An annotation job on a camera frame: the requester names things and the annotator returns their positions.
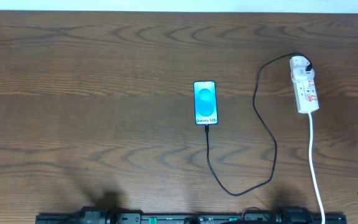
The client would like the black usb charger plug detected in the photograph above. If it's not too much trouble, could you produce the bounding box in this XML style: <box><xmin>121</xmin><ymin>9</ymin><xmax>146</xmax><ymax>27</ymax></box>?
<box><xmin>305</xmin><ymin>60</ymin><xmax>313</xmax><ymax>72</ymax></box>

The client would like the white power strip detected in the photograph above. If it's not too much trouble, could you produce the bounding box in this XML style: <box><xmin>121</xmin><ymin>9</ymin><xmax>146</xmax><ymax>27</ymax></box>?
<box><xmin>290</xmin><ymin>55</ymin><xmax>319</xmax><ymax>114</ymax></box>

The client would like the blue screen smartphone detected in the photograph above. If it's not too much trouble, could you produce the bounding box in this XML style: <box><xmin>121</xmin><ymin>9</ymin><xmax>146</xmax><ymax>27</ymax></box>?
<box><xmin>193</xmin><ymin>81</ymin><xmax>219</xmax><ymax>126</ymax></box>

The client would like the white power strip cord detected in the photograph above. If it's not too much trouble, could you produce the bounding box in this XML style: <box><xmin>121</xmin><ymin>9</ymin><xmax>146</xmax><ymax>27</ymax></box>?
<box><xmin>307</xmin><ymin>112</ymin><xmax>326</xmax><ymax>224</ymax></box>

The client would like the black charger cable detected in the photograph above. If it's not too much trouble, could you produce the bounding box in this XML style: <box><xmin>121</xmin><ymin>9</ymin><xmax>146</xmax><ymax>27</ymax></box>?
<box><xmin>204</xmin><ymin>52</ymin><xmax>313</xmax><ymax>197</ymax></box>

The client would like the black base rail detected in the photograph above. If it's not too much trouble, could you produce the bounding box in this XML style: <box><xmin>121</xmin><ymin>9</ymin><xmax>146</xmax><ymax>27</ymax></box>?
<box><xmin>35</xmin><ymin>205</ymin><xmax>347</xmax><ymax>224</ymax></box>

